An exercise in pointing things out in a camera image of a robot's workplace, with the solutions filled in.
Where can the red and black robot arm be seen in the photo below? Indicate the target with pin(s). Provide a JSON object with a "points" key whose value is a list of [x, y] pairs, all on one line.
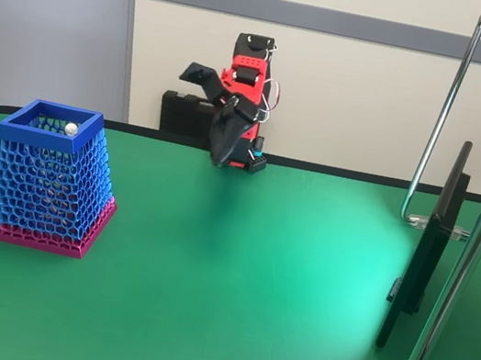
{"points": [[248, 83]]}

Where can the round silver metal cap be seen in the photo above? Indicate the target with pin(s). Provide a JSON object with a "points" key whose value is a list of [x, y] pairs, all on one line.
{"points": [[71, 128]]}

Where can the blue and magenta lattice basket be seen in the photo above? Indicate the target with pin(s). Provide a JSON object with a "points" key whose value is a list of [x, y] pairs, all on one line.
{"points": [[33, 137]]}

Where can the black plastic tool case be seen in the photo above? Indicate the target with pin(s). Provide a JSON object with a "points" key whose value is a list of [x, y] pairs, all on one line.
{"points": [[181, 117]]}

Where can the green table cloth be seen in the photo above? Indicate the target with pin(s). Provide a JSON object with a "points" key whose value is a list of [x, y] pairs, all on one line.
{"points": [[243, 320]]}

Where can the clear plastic clip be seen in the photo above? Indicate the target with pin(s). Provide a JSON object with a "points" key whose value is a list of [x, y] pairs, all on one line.
{"points": [[419, 221]]}

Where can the black flat monitor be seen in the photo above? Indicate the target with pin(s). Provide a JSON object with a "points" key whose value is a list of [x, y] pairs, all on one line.
{"points": [[426, 250]]}

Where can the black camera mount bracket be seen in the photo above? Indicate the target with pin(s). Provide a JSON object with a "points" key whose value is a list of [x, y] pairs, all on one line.
{"points": [[201, 74]]}

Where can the grey wall rail strip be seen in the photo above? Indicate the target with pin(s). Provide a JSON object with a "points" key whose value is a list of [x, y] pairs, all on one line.
{"points": [[297, 14]]}

